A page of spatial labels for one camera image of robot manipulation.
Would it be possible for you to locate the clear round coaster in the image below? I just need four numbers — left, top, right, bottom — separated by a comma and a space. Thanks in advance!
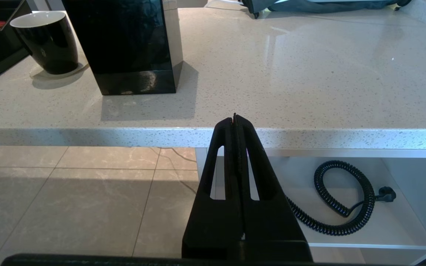
30, 62, 89, 79

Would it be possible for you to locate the black tissue box white top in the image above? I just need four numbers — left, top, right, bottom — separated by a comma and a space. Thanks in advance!
62, 0, 184, 96

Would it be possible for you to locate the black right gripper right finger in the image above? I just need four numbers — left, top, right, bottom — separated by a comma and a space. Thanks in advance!
235, 115, 313, 262

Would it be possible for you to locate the black cup white inside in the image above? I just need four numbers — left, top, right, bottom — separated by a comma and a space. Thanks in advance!
10, 11, 79, 75

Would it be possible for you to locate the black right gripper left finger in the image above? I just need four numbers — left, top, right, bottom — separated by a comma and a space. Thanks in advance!
182, 114, 244, 259

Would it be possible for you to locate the black coiled cable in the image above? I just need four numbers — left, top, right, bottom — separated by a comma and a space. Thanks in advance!
286, 160, 396, 236

